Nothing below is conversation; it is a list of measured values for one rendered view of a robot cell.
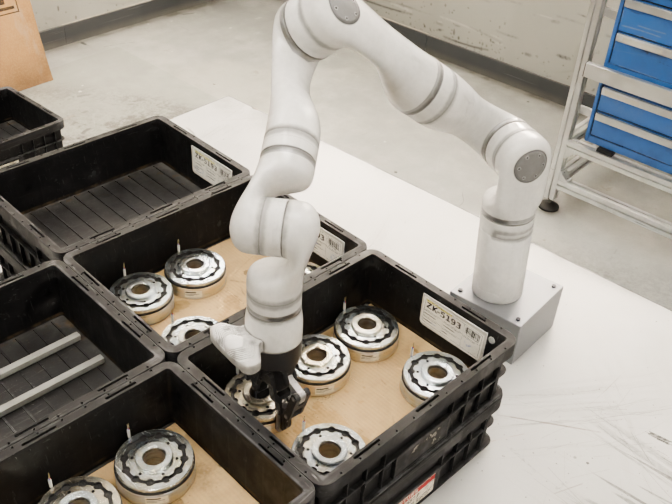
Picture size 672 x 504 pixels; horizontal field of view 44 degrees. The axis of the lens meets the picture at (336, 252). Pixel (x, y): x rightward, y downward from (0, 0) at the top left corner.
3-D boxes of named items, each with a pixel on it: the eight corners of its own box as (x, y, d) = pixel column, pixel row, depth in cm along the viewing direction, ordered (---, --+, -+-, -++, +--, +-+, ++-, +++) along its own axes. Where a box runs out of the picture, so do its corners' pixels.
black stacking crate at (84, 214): (163, 164, 178) (159, 116, 171) (253, 225, 161) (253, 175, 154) (-16, 234, 154) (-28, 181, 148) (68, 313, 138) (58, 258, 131)
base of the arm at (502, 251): (486, 266, 158) (496, 190, 148) (531, 284, 154) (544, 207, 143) (462, 292, 152) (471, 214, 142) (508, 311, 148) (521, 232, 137)
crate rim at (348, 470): (371, 257, 139) (372, 245, 138) (518, 351, 122) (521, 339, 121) (172, 369, 115) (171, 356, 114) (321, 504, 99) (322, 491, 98)
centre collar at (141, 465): (158, 438, 111) (157, 435, 111) (181, 459, 109) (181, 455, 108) (127, 458, 108) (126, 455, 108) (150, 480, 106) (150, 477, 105)
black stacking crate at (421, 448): (366, 302, 144) (372, 249, 138) (505, 397, 128) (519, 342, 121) (177, 417, 121) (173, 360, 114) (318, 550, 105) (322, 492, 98)
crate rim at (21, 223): (160, 124, 172) (159, 113, 171) (254, 183, 156) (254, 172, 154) (-27, 189, 149) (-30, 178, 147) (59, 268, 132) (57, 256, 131)
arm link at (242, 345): (206, 338, 108) (204, 301, 104) (276, 305, 114) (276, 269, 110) (246, 379, 102) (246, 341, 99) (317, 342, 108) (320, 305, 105)
